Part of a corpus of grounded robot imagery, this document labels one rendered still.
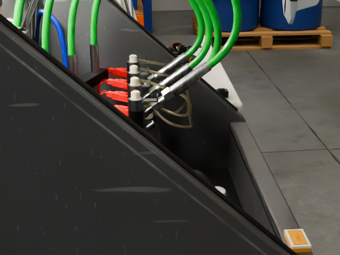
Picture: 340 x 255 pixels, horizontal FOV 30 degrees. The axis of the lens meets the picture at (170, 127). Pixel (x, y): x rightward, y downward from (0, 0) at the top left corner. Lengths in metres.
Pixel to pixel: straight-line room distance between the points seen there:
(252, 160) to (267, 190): 0.13
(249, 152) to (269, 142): 2.51
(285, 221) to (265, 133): 2.90
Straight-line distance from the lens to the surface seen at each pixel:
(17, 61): 0.74
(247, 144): 1.36
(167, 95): 1.10
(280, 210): 1.11
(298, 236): 1.01
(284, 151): 3.72
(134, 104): 1.10
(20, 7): 1.08
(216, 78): 1.70
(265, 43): 5.85
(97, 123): 0.75
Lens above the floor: 1.48
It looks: 22 degrees down
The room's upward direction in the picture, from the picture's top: straight up
